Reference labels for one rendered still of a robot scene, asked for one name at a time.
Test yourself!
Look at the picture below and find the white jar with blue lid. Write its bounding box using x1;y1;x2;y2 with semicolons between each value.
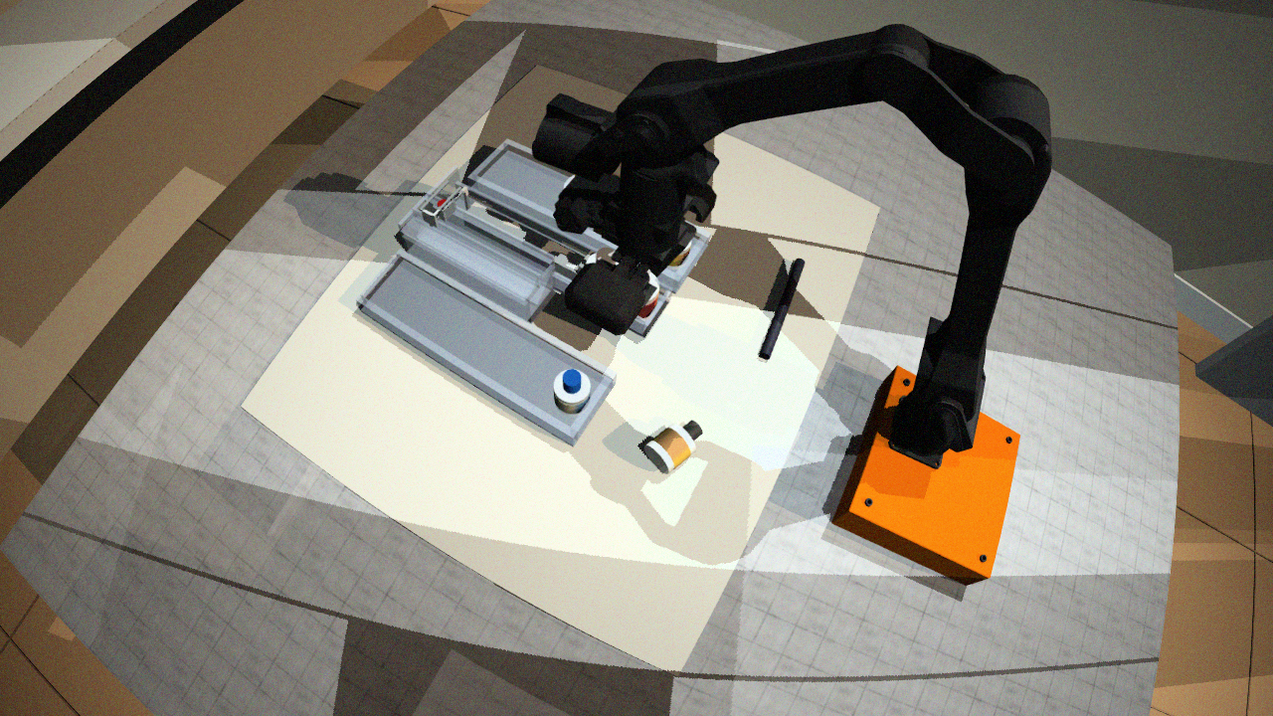
554;369;591;417

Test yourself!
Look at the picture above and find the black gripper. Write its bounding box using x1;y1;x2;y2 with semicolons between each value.
565;183;717;335

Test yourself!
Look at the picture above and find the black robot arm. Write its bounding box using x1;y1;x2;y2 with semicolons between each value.
532;24;1051;469

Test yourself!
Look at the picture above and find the white jar with orange label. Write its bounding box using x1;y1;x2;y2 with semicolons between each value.
644;420;703;474

